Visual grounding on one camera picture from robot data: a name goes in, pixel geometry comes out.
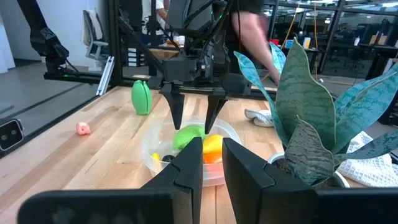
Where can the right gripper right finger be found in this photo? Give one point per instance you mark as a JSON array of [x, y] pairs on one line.
[[280, 202]]

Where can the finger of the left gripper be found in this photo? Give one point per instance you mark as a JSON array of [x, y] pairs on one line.
[[175, 102], [214, 105]]

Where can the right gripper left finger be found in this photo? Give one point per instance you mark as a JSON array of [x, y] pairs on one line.
[[140, 205]]

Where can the green toy pepper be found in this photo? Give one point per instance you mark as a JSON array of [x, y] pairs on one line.
[[141, 98]]

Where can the light green toy fruit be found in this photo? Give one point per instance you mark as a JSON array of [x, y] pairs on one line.
[[186, 137]]

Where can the yellow toy lemon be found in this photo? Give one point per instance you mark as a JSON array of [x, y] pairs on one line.
[[213, 143]]

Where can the small yellow toy corn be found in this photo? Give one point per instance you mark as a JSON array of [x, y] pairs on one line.
[[156, 156]]

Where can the small pink toy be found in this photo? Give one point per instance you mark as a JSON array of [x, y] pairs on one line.
[[83, 128]]

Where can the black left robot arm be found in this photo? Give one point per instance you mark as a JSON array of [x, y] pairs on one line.
[[189, 15]]

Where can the black background robot arm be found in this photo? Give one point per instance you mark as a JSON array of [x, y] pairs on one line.
[[46, 40]]

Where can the person's forearm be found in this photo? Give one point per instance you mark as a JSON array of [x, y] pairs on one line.
[[252, 37]]

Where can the clear plastic tupperware container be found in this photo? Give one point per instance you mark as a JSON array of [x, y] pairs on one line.
[[213, 175]]

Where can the white plant pot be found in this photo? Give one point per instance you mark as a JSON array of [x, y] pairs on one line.
[[275, 157]]

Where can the person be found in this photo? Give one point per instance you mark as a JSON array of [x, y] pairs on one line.
[[149, 12], [245, 6]]

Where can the silver aluminium extrusion bar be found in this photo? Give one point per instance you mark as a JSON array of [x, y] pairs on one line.
[[105, 74]]

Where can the artificial green snake plant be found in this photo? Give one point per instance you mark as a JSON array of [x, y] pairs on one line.
[[304, 93]]

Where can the light grey waffle towel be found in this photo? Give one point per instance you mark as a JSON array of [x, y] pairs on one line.
[[367, 165]]

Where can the white office chair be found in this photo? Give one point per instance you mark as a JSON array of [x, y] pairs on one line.
[[93, 28]]

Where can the black background table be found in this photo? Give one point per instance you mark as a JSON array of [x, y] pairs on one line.
[[373, 49]]

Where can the black metal table frame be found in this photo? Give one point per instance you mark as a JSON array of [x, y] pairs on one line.
[[115, 46]]

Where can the black mounting rail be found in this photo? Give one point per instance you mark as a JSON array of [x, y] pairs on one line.
[[77, 77]]

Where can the black table-level camera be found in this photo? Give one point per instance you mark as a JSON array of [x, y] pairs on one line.
[[11, 135]]

